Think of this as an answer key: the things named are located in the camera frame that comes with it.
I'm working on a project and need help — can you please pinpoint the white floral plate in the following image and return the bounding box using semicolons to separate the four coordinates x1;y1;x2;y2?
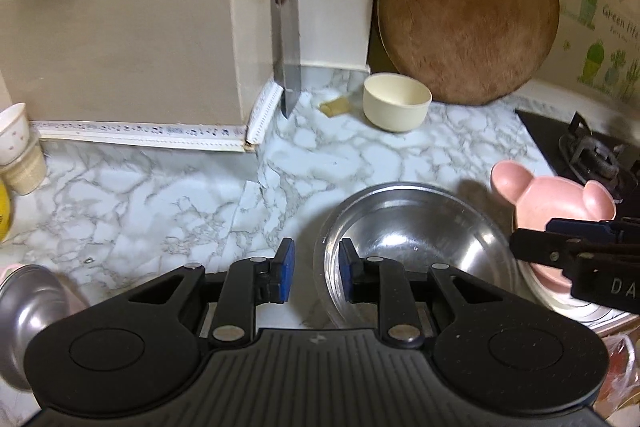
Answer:
518;261;639;336

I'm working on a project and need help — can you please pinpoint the pink bear-shaped plate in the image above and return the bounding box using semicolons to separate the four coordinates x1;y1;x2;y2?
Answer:
490;160;616;308

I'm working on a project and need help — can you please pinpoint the stainless steel bowl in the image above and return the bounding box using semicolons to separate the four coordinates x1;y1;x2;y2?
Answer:
314;182;524;329

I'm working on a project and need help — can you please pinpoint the cream small bowl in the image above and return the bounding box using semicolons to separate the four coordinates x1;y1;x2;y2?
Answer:
362;72;433;133

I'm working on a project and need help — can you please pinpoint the pink steel-lined mug bowl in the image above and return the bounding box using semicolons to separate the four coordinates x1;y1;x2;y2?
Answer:
1;265;88;390

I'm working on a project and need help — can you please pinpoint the black gas stove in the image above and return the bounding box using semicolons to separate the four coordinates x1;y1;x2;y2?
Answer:
515;109;639;205

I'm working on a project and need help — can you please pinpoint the round wooden cutting board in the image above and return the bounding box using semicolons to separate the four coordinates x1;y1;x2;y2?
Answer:
375;0;560;106

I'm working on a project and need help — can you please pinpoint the beige plastic cup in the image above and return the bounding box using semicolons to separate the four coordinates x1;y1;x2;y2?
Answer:
1;136;47;195

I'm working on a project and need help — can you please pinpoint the yellow ceramic bowl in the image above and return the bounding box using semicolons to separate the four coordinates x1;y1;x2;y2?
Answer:
0;180;11;241

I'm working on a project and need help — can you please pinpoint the white floral cup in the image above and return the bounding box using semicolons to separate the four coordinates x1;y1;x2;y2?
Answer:
0;103;30;166

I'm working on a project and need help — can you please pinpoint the cleaver with wooden handle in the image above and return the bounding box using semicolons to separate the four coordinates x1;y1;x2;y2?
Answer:
273;0;302;118

